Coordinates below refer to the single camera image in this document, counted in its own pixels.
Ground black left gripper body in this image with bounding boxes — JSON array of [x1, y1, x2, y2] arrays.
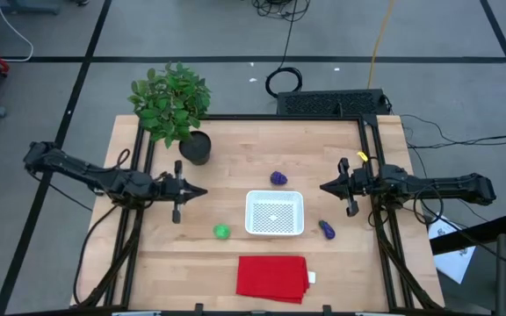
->
[[158, 160, 185, 225]]

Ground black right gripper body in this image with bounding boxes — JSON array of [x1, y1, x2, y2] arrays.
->
[[338, 157, 372, 218]]

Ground purple toy eggplant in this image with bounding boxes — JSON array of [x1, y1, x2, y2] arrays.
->
[[318, 219, 336, 241]]

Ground green toy ball fruit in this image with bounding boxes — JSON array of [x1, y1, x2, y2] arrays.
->
[[213, 223, 232, 241]]

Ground white perforated plastic basket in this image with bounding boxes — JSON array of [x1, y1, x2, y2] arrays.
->
[[244, 190, 306, 237]]

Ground black perforated computer case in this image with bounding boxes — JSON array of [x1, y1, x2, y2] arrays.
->
[[276, 89, 390, 117]]

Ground green plant in black pot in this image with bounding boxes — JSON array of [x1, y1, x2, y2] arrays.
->
[[127, 61, 213, 167]]

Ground red folded cloth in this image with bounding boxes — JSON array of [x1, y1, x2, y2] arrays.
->
[[235, 255, 310, 305]]

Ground black diagonal beam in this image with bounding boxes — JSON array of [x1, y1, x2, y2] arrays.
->
[[430, 212, 506, 256]]

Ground white printed paper sheet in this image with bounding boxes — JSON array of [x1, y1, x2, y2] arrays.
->
[[428, 214, 477, 285]]

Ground black right arm cable loop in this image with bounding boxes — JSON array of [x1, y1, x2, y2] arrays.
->
[[412, 183, 445, 227]]

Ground black left wrist camera cable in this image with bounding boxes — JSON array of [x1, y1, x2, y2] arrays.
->
[[112, 147, 132, 173]]

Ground black aluminium table frame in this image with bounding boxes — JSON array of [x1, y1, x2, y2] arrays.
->
[[70, 113, 445, 315]]

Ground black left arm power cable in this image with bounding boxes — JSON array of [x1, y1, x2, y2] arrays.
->
[[72, 204, 122, 306]]

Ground black thin floor cables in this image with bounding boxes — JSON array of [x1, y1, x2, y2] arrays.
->
[[400, 113, 506, 151]]

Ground black coiled cable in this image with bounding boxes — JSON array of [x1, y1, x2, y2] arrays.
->
[[264, 17, 303, 99]]

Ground yellow hanging cable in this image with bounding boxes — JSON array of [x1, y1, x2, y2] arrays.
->
[[366, 0, 398, 90]]

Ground black tangled cable bundle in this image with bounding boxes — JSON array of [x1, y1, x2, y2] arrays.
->
[[251, 0, 312, 22]]

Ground white floor cable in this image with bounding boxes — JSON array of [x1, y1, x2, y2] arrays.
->
[[0, 0, 35, 62]]

